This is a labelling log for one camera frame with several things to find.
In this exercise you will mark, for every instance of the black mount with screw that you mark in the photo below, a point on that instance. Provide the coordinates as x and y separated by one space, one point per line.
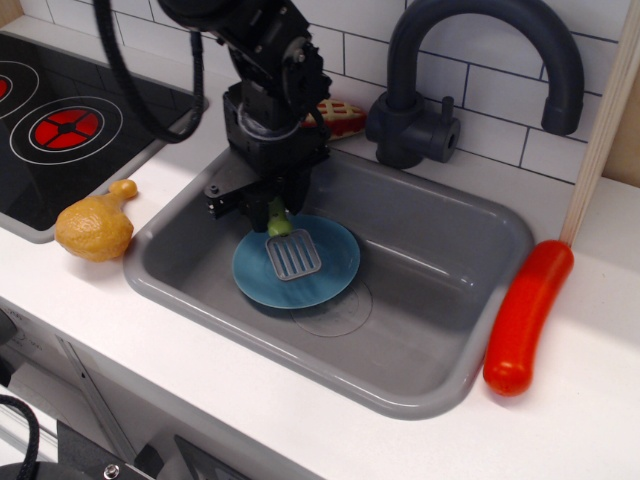
69 455

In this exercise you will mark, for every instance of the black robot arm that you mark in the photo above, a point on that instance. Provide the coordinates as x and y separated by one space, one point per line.
271 115

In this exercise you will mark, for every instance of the black toy stovetop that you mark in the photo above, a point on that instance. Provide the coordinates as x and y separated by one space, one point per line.
67 132

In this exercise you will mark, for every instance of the green handled metal spatula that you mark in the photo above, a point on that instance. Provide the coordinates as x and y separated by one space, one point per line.
291 250

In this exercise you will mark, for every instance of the toy cherry pie slice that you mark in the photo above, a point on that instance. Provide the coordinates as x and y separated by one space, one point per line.
341 118

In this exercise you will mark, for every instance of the light wooden post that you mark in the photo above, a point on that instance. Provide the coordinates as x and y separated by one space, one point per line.
607 121

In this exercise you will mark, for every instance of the blue plate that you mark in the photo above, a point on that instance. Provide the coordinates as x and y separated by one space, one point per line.
338 251

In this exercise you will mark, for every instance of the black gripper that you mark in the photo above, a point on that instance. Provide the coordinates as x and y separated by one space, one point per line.
271 164

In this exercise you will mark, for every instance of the dark grey faucet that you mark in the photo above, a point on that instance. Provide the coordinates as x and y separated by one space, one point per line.
406 131

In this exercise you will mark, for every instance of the red toy sausage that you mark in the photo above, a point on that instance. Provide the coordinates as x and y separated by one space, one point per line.
511 351

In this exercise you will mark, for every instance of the grey plastic sink basin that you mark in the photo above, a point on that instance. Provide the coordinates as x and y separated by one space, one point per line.
397 318

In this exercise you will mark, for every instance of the yellow toy chicken drumstick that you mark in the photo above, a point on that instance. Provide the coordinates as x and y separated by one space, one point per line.
96 228

